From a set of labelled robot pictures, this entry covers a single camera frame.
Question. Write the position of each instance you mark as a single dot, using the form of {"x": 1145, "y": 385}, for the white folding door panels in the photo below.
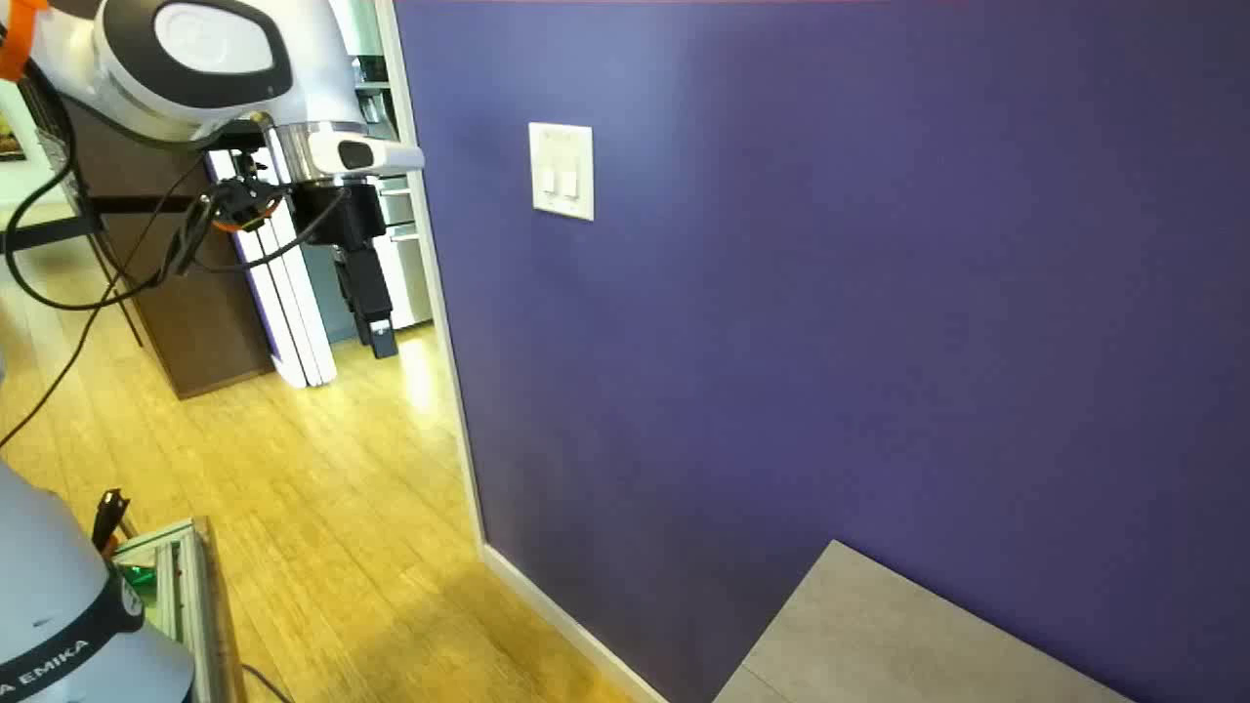
{"x": 300, "y": 315}

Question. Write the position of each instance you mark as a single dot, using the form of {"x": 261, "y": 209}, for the white shelf unit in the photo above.
{"x": 409, "y": 256}

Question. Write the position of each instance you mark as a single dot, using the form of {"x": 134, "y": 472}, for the brown wooden cabinet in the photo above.
{"x": 183, "y": 277}

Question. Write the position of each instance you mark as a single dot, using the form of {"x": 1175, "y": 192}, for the white door trim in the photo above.
{"x": 435, "y": 326}

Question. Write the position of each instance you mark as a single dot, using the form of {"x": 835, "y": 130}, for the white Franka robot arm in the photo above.
{"x": 197, "y": 62}

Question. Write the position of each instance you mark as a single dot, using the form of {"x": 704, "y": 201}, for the white baseboard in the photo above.
{"x": 560, "y": 619}

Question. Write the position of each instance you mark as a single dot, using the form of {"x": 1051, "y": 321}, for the white double switch plate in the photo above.
{"x": 538, "y": 169}

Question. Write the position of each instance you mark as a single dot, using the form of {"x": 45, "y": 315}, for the white rocker switch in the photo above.
{"x": 571, "y": 169}
{"x": 554, "y": 165}

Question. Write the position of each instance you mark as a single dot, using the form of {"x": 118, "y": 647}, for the grey table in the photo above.
{"x": 900, "y": 647}

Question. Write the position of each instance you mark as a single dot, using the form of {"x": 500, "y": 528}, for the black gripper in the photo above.
{"x": 338, "y": 213}

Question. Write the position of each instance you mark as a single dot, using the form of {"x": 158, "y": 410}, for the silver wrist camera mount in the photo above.
{"x": 352, "y": 153}

